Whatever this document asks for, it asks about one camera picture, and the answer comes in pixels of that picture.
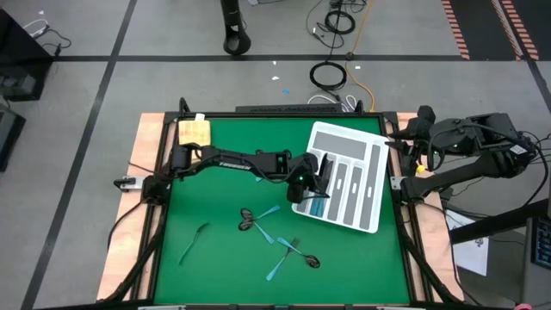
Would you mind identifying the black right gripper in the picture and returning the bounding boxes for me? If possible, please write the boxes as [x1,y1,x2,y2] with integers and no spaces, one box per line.
[387,121,436,153]

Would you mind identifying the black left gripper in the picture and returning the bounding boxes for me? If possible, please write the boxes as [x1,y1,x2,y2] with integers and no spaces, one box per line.
[300,152,336,202]

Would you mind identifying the blue-handled fork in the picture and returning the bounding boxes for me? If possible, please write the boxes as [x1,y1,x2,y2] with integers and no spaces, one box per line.
[265,236,301,282]

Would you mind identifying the blue-handled spoon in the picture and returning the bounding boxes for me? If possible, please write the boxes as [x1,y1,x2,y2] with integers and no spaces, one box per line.
[239,204,282,221]
[276,236,322,270]
[238,218,276,245]

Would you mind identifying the white cutlery tray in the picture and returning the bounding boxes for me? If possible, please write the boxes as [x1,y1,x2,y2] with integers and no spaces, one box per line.
[291,121,391,235]

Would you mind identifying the black power strip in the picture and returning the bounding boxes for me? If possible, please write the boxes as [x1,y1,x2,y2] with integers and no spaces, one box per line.
[235,102,340,115]

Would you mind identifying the white paper sheet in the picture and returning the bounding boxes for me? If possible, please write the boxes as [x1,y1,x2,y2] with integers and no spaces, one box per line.
[445,210,492,276]

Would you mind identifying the green table mat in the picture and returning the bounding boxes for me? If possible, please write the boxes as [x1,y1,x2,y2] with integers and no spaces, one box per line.
[153,116,411,305]

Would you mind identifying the screen with blue display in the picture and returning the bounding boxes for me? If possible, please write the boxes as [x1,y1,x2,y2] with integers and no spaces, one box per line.
[529,217,551,270]

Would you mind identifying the black cylindrical stand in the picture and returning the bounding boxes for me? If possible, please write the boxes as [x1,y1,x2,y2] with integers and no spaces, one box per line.
[220,0,253,57]

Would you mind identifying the dark grey equipment case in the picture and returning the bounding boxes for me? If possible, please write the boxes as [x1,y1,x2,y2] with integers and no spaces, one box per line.
[0,102,27,173]

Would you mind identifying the black cabinet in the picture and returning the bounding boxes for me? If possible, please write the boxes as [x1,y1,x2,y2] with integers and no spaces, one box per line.
[0,8,55,102]

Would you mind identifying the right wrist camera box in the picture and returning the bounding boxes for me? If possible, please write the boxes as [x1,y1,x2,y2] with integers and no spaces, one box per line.
[416,104,437,127]

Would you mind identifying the yellow power cord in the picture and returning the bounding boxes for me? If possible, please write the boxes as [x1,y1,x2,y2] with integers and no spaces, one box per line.
[344,0,376,113]

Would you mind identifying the white cable bundle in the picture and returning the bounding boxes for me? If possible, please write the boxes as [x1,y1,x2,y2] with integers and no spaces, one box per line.
[307,93,358,112]

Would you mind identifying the coiled black cable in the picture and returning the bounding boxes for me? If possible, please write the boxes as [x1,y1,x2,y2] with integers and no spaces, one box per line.
[323,9,356,36]
[308,60,348,91]

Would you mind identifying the black cable bundle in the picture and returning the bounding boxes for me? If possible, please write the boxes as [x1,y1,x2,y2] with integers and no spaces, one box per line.
[398,201,464,305]
[96,201,167,302]

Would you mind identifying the thin black cables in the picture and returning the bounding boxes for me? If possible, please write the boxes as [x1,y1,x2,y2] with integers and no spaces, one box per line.
[516,131,551,208]

